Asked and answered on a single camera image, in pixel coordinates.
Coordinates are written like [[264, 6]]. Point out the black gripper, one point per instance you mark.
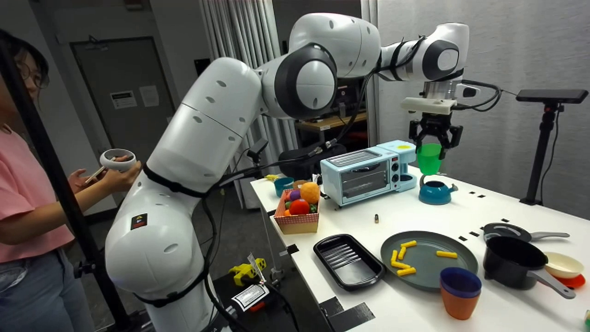
[[436, 122]]

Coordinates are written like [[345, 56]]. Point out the yellow toy french fry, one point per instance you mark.
[[408, 244], [401, 264], [406, 271], [447, 253], [403, 253], [395, 257]]

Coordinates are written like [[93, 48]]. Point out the white handheld controller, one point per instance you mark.
[[117, 159]]

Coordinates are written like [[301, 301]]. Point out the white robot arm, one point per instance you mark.
[[203, 122]]

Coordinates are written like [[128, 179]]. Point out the person right forearm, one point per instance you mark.
[[62, 212]]

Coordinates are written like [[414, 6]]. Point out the grey green round plate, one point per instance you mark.
[[430, 270]]

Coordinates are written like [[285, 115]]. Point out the orange cup with blue rim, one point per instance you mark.
[[460, 297]]

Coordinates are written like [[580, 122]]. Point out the orange toy plate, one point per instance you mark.
[[576, 282]]

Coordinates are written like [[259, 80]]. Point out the person right hand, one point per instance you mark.
[[122, 179]]

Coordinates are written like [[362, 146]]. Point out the person left hand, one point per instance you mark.
[[80, 181]]

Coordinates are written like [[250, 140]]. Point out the teal toy kettle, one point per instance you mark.
[[436, 194]]

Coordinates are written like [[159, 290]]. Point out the light blue toaster oven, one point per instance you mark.
[[362, 175]]

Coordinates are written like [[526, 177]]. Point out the wooden desk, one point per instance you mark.
[[333, 120]]

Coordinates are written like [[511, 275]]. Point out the small toy frying pan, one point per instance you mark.
[[504, 231]]

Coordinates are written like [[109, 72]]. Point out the black bag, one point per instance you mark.
[[307, 161]]

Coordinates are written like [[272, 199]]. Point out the orange plush fruit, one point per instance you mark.
[[310, 194]]

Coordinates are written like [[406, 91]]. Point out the black toy pot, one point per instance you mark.
[[513, 260]]

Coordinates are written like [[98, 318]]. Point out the black ribbed grill tray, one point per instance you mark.
[[347, 260]]

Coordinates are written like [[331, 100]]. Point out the purple plush fruit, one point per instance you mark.
[[294, 194]]

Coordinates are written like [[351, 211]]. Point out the red plush fruit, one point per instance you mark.
[[299, 207]]

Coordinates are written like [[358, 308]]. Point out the teal bowl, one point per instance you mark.
[[285, 185]]

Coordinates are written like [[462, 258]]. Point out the black tape strip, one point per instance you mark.
[[353, 318], [331, 306]]

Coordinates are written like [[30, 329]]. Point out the yellow toy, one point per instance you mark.
[[246, 270]]

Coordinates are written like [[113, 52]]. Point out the white black box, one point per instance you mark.
[[250, 297]]

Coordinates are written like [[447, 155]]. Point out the white paper notice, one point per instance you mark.
[[148, 96]]

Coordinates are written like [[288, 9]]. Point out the grey door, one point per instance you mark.
[[98, 67]]

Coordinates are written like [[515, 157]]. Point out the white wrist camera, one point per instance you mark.
[[465, 92]]

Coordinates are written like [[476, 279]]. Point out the black camera tripod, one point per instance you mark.
[[550, 96]]

